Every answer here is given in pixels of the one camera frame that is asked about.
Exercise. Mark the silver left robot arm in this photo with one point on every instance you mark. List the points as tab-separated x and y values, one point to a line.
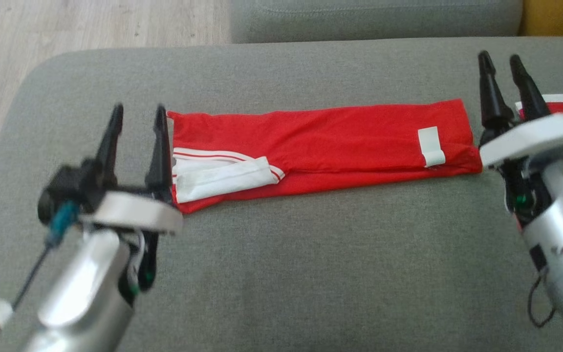
81	288

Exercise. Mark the red basketball jersey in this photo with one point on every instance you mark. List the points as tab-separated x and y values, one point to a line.
335	142

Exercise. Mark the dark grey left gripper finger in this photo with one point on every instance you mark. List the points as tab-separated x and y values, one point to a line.
108	156
160	166

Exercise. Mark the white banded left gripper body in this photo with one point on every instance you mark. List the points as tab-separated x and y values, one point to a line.
135	212

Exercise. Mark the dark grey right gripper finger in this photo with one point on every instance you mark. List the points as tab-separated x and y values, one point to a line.
494	107
528	98

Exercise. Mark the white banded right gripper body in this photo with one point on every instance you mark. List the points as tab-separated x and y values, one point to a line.
535	137

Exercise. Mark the large yellow sofa backrest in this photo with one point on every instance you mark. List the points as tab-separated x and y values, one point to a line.
560	17

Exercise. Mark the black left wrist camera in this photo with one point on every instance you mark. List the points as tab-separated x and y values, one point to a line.
59	188

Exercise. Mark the grey fabric sofa chaise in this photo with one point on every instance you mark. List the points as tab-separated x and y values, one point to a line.
311	274

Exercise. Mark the red shorts with white trim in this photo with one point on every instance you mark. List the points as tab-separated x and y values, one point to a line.
562	103

